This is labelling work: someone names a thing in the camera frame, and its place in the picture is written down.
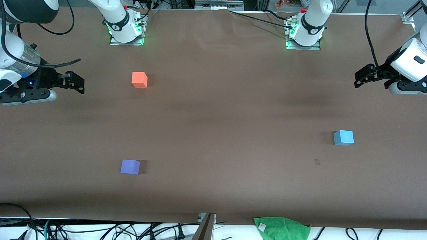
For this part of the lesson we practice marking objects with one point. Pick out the orange foam block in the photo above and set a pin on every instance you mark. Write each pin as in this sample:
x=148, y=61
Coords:
x=139, y=80

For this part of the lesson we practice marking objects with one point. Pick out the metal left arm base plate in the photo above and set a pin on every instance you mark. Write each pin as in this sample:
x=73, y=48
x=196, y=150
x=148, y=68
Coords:
x=289, y=46

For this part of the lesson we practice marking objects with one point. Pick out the black power plug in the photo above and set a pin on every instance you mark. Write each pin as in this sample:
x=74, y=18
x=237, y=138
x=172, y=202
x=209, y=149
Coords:
x=180, y=233

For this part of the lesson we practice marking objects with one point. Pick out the purple foam block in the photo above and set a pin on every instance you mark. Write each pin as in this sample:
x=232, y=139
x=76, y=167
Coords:
x=130, y=166

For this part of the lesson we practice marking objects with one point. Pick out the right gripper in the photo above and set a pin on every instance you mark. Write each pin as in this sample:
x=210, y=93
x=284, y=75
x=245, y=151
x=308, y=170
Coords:
x=45, y=78

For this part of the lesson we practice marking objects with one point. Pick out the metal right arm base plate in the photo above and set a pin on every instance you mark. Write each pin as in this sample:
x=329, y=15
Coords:
x=141, y=31

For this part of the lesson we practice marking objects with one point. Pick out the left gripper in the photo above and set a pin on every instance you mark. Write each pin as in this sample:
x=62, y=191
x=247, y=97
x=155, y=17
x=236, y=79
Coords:
x=384, y=69

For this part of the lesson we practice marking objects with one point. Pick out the brown paper table cover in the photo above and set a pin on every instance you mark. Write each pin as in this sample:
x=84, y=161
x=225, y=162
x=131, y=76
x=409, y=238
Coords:
x=213, y=116

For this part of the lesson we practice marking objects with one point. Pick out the blue foam block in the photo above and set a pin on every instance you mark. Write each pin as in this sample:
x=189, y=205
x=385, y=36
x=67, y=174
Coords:
x=343, y=137

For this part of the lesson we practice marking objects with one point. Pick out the green microfibre cloth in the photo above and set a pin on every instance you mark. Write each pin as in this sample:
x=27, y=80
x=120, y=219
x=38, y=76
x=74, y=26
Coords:
x=283, y=230

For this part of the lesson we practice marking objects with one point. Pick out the aluminium frame bracket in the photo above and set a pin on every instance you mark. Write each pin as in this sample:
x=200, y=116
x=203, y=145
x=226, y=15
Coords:
x=408, y=16

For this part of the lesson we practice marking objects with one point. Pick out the silver rack device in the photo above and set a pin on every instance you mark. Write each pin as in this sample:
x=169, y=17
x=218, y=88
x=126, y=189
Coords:
x=218, y=4

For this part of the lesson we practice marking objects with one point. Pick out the aluminium profile post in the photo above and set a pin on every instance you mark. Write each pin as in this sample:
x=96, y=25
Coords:
x=205, y=228

